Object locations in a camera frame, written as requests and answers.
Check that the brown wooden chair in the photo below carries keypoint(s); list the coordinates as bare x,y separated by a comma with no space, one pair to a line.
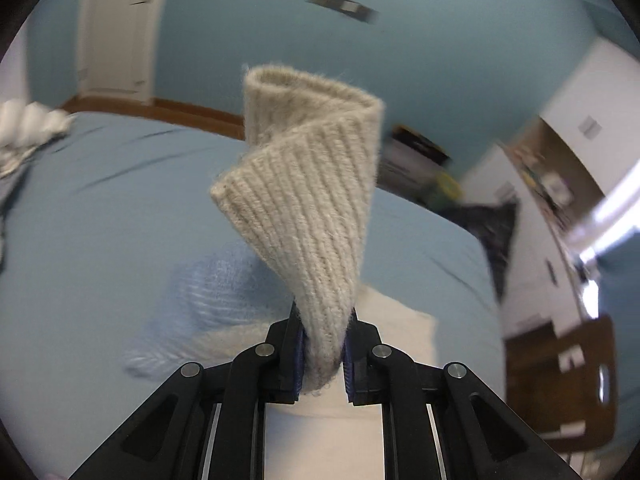
530,385

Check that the black bag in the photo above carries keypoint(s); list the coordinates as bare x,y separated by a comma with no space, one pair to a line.
492,230

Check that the white puffy duvet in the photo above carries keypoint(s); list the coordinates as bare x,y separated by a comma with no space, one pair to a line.
25,120

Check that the dark wall outlet panel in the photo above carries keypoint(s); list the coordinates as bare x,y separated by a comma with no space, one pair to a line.
342,6

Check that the blue and cream knit sweater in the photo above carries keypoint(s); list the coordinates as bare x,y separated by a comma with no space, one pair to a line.
310,200

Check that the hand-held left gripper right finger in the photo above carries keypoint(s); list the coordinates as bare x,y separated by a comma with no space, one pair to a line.
350,375

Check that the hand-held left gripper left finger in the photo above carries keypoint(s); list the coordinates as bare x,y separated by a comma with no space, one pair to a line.
298,360

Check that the white cabinet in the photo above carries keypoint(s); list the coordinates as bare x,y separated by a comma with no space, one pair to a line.
525,270

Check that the white door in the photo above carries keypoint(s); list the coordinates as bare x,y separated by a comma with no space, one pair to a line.
115,35

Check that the black cardboard box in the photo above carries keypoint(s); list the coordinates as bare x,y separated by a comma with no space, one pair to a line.
417,145

